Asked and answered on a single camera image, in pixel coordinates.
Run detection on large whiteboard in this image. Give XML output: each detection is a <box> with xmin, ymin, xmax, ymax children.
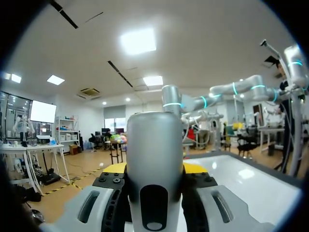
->
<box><xmin>183</xmin><ymin>154</ymin><xmax>303</xmax><ymax>226</ymax></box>

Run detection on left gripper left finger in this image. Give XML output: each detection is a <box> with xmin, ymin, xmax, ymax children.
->
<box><xmin>40</xmin><ymin>162</ymin><xmax>133</xmax><ymax>232</ymax></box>

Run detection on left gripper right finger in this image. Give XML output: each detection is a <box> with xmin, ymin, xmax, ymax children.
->
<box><xmin>181</xmin><ymin>162</ymin><xmax>276</xmax><ymax>232</ymax></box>

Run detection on grey hand-held probe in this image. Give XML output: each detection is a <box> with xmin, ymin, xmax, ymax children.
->
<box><xmin>126</xmin><ymin>111</ymin><xmax>184</xmax><ymax>232</ymax></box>

